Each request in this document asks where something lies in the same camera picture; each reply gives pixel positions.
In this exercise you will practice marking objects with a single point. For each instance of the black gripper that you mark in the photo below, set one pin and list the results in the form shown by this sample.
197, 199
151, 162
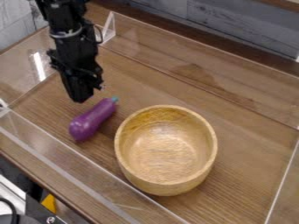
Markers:
74, 59

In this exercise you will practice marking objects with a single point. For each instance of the purple toy eggplant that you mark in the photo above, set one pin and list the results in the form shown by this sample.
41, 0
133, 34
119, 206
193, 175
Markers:
85, 125

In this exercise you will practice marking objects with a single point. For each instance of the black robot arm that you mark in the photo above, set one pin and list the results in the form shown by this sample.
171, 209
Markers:
65, 15

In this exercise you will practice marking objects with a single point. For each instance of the brown wooden bowl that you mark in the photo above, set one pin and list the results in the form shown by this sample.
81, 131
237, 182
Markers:
166, 147

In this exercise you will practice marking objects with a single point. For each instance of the clear acrylic tray walls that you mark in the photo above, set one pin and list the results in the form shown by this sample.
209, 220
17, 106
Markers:
157, 68

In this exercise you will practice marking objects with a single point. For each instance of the yellow black machine base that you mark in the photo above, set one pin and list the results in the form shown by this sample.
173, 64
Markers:
21, 193

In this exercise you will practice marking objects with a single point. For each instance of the clear acrylic corner bracket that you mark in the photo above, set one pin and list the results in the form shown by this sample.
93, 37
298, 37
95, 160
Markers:
106, 32

